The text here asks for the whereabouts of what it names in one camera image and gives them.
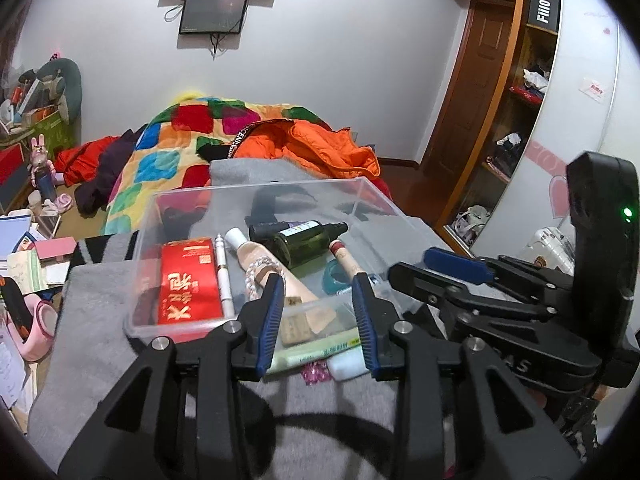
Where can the clear plastic storage box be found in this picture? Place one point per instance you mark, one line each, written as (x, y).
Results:
(150, 280)

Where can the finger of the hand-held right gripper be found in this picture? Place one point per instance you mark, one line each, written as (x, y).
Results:
(425, 282)
(455, 262)

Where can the white sliding door pink hearts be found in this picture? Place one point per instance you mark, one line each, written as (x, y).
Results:
(575, 110)

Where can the grey-green neck pillow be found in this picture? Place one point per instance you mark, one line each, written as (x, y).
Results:
(72, 85)

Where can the light green tube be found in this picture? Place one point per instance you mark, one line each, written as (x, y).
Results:
(310, 352)

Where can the dark purple cloth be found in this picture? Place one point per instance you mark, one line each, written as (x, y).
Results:
(107, 170)

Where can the grey blanket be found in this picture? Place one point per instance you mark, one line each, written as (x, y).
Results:
(100, 335)

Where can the pale bag in wardrobe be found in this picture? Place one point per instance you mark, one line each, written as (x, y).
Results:
(470, 222)

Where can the white handwritten paper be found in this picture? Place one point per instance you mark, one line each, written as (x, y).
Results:
(10, 365)

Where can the colourful patchwork blanket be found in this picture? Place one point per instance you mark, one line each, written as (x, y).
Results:
(150, 165)

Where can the white pen tube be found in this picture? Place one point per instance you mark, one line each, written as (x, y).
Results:
(223, 280)

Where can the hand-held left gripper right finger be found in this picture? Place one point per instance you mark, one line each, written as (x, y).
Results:
(365, 335)

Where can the black box on shelf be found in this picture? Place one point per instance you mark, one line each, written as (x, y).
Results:
(542, 12)

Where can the pink slipper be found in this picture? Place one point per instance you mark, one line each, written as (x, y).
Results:
(61, 202)

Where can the black bottle purple label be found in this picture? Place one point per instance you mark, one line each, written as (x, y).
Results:
(262, 232)

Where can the pink patterned packet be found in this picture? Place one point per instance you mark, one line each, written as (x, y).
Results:
(315, 375)

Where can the black orange-edged case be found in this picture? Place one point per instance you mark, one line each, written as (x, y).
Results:
(15, 310)

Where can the small wall monitor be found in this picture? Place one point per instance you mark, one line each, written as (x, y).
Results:
(212, 12)

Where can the pink box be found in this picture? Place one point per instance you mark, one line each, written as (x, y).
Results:
(55, 249)

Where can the wooden wardrobe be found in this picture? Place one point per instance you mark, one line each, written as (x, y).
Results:
(475, 85)

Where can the pale green book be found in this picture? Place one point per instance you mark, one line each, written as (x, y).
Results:
(25, 270)

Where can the beige tube white cap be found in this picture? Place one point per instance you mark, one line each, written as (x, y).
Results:
(310, 305)

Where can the black garment lettered band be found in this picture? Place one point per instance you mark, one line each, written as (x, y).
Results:
(225, 147)

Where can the red box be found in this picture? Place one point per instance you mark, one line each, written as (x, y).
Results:
(12, 170)

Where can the green storage box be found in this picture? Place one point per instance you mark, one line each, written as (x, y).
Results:
(52, 130)

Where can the blue notebook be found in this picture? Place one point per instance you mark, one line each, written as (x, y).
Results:
(12, 235)

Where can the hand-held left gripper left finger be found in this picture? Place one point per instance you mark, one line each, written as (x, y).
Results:
(270, 330)

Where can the dark green glass bottle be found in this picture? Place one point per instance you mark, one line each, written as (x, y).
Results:
(305, 245)

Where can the black striped scarf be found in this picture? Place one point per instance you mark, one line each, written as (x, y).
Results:
(100, 250)

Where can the orange padded jacket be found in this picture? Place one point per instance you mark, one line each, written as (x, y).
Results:
(310, 150)

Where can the red gift packet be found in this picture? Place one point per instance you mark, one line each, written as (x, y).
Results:
(187, 285)

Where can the slim brown cosmetic tube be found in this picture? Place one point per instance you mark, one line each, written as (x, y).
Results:
(340, 255)

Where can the white handbag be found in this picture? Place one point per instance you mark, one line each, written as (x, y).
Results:
(547, 252)

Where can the bunny doll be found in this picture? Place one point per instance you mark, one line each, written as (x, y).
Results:
(41, 165)

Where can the red cloth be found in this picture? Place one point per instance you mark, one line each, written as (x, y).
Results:
(85, 157)

